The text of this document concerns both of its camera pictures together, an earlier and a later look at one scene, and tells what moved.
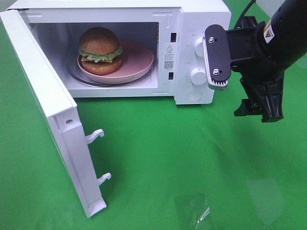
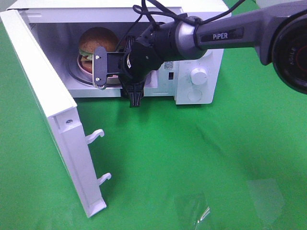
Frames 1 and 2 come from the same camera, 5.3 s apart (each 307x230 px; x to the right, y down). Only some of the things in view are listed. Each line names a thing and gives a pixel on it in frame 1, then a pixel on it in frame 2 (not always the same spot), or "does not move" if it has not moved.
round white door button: [194, 95] does not move
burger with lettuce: [101, 52] does not move
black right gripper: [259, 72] to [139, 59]
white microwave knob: [198, 75] does not move
